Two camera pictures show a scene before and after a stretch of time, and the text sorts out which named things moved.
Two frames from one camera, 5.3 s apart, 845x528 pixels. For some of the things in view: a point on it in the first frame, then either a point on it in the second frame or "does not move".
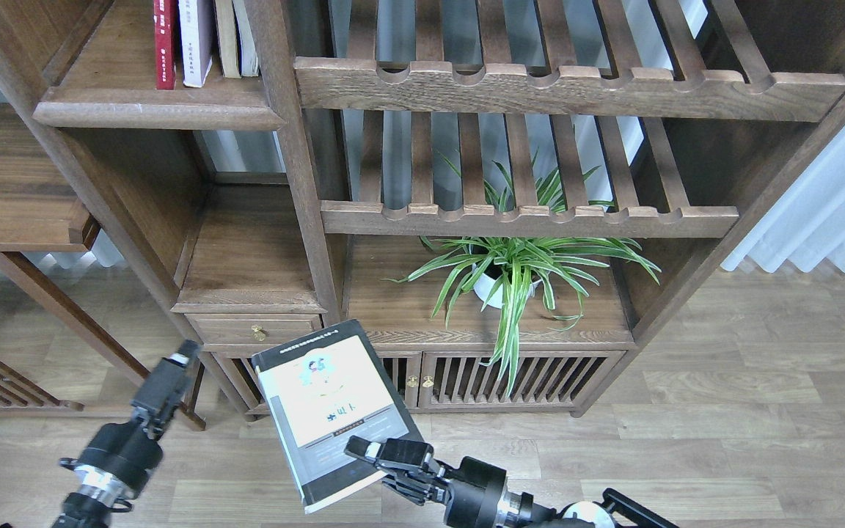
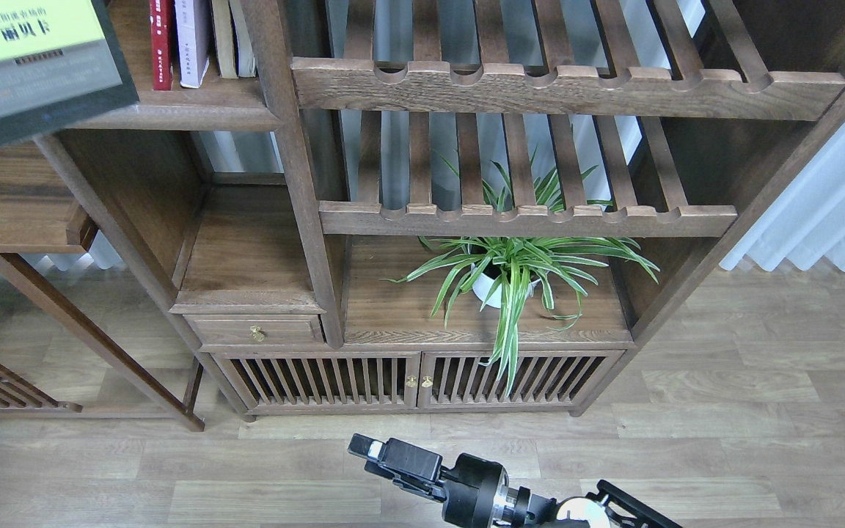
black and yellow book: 322,388 → 26,68
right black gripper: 474,493 does not move
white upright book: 249,59 does not move
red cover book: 166,76 does not move
